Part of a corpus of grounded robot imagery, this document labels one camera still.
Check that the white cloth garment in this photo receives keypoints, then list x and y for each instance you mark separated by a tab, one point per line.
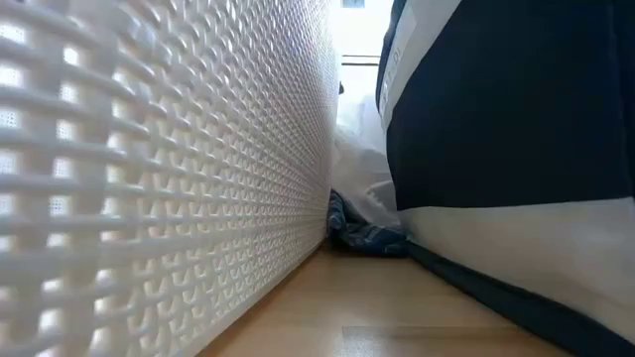
362	168

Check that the navy blue cloth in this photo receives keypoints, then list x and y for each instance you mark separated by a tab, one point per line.
496	124

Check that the white plastic laundry basket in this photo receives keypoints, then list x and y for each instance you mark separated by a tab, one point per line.
149	173

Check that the blue plaid shirt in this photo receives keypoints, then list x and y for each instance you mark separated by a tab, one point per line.
362	239

